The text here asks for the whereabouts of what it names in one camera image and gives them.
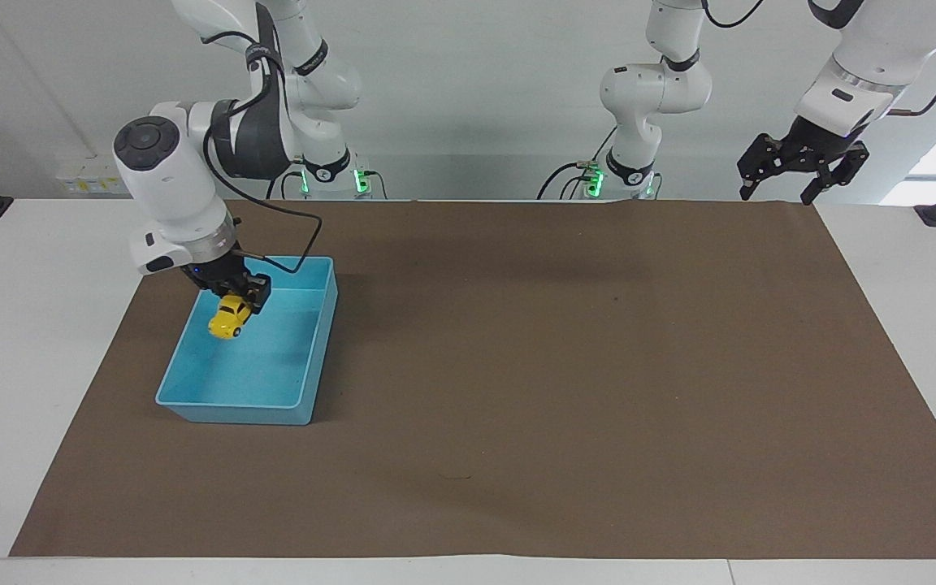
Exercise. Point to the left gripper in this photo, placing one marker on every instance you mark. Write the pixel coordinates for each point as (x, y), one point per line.
(821, 138)

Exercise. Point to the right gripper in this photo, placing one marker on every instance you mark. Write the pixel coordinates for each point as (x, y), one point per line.
(212, 272)

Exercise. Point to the yellow toy beetle car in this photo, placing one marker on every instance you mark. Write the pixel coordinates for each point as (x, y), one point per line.
(229, 318)

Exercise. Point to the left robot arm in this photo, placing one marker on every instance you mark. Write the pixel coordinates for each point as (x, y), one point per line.
(655, 89)

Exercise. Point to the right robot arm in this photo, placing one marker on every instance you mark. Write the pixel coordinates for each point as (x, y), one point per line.
(167, 183)

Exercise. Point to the light blue plastic bin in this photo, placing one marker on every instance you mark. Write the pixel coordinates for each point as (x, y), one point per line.
(261, 370)

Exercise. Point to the white wall socket strip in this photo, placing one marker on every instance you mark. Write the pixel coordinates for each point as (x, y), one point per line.
(90, 183)

